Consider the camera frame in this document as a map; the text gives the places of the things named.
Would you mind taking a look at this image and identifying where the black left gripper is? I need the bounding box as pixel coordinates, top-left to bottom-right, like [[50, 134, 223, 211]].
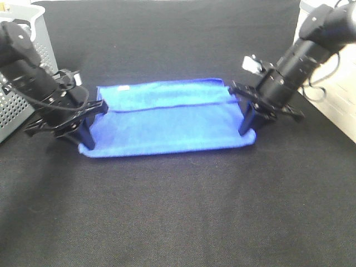
[[24, 91, 108, 150]]

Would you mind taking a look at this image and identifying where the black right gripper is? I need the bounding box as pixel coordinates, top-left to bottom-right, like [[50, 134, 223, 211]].
[[228, 81, 304, 136]]

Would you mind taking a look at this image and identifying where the blue microfibre towel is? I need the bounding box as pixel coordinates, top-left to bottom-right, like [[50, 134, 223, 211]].
[[78, 78, 256, 158]]

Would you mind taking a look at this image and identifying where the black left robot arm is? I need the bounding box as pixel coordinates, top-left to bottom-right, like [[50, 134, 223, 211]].
[[1, 22, 108, 150]]

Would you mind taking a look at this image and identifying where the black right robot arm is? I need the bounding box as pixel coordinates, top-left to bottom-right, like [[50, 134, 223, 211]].
[[229, 2, 355, 135]]

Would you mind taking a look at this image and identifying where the grey perforated plastic basket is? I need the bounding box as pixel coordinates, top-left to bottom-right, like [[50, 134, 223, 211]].
[[1, 1, 58, 142]]

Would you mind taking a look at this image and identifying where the white plastic storage crate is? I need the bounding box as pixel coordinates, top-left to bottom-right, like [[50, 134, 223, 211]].
[[291, 0, 356, 144]]

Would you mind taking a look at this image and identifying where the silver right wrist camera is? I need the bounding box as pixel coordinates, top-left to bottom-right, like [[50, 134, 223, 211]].
[[241, 55, 275, 76]]

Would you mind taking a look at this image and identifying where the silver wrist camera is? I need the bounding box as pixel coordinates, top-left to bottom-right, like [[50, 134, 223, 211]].
[[241, 55, 275, 76], [56, 69, 82, 90]]

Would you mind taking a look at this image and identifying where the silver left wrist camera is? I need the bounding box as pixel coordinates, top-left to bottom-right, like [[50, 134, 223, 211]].
[[56, 69, 82, 90]]

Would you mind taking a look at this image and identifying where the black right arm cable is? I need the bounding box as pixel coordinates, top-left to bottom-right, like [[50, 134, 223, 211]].
[[300, 0, 356, 102]]

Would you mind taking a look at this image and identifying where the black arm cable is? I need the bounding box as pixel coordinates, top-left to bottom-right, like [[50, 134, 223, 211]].
[[300, 0, 356, 102], [2, 70, 90, 110]]

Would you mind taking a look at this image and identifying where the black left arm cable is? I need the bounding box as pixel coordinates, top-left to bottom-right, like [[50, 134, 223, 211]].
[[2, 70, 90, 110]]

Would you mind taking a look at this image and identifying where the wooden basket handle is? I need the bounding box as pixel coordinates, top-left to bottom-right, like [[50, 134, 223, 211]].
[[0, 2, 11, 12]]

